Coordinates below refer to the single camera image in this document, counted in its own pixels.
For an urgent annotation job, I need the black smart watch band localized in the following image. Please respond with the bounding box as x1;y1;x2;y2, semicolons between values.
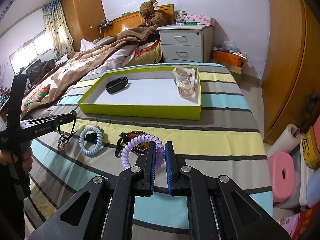
105;77;129;94

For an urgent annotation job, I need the brown fleece blanket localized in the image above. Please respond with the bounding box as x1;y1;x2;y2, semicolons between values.
19;27;152;120

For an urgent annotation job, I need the wooden wardrobe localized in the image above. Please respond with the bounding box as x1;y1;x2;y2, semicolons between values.
262;0;319;145

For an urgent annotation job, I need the brown teddy bear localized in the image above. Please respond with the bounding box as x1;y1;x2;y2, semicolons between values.
137;0;167;35

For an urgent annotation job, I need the lime green shallow box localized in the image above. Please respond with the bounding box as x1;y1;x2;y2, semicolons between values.
78;64;202;120

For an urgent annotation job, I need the striped table cloth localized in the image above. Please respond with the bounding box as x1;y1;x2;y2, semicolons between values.
24;63;273;227

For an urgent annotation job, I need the white paper roll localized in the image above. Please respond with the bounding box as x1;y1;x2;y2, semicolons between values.
267;124;301;156

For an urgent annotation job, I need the pink plastic stool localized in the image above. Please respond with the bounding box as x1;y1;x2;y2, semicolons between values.
267;152;295;204

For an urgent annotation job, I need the person's left hand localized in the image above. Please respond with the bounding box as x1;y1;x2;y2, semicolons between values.
0;147;33;172

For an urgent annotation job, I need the yellow red pillow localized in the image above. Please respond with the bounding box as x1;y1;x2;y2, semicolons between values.
121;40;162;67

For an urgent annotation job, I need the black hair tie teal bead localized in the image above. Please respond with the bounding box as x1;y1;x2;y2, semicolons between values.
57;116;76;142

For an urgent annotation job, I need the grey bedside drawer cabinet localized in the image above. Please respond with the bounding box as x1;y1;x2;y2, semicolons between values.
157;25;214;63

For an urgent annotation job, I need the light blue spiral hair tie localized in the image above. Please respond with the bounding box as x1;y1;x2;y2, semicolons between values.
79;125;104;157

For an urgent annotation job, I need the orange storage box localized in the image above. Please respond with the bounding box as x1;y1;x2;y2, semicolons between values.
213;50;248;68

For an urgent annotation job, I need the purple spiral hair tie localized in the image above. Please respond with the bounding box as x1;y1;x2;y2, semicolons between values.
121;134;166;171

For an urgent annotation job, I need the pink floral tissue box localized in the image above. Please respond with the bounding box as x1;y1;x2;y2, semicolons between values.
183;15;216;26

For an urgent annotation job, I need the clear pink claw clip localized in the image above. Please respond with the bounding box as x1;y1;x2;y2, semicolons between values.
172;65;197;99

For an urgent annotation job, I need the wooden bed headboard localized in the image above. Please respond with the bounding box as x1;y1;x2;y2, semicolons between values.
101;4;175;37

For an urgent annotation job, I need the patterned window curtain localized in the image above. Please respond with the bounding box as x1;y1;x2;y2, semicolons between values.
42;0;74;61

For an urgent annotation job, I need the tall wooden corner cabinet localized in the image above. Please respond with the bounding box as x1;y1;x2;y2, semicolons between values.
61;0;105;51

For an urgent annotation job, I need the pink beaded hair clip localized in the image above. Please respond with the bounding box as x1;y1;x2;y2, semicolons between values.
57;133;69;152

